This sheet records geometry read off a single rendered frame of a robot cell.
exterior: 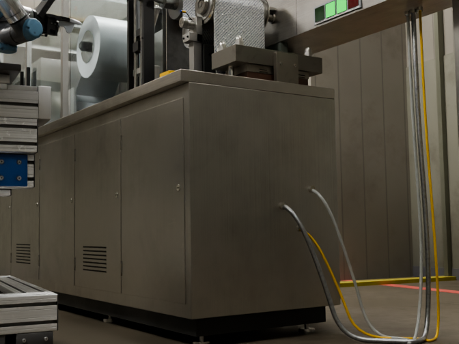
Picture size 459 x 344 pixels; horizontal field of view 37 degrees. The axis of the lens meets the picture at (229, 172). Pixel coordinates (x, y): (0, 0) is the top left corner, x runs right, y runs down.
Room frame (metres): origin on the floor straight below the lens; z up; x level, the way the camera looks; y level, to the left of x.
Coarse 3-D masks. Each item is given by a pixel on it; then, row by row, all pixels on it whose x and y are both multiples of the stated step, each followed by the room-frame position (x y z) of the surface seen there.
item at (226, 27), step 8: (216, 16) 2.55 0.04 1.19; (224, 16) 2.57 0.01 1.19; (232, 16) 2.59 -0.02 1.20; (216, 24) 2.55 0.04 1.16; (224, 24) 2.57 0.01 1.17; (232, 24) 2.59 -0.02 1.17; (240, 24) 2.61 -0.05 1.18; (248, 24) 2.63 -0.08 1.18; (256, 24) 2.65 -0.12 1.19; (216, 32) 2.55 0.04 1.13; (224, 32) 2.57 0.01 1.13; (232, 32) 2.59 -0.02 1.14; (240, 32) 2.61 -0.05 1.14; (248, 32) 2.63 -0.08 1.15; (256, 32) 2.65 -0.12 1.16; (216, 40) 2.55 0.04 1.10; (224, 40) 2.57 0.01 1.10; (232, 40) 2.59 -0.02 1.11; (248, 40) 2.63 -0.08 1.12; (256, 40) 2.65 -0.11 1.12; (216, 48) 2.55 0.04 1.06
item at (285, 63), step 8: (280, 56) 2.44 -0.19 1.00; (288, 56) 2.46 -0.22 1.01; (296, 56) 2.48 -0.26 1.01; (280, 64) 2.44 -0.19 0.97; (288, 64) 2.46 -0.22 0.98; (296, 64) 2.48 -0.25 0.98; (280, 72) 2.44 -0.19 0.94; (288, 72) 2.46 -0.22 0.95; (296, 72) 2.48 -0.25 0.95; (280, 80) 2.44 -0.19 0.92; (288, 80) 2.46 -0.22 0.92; (296, 80) 2.48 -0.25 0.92
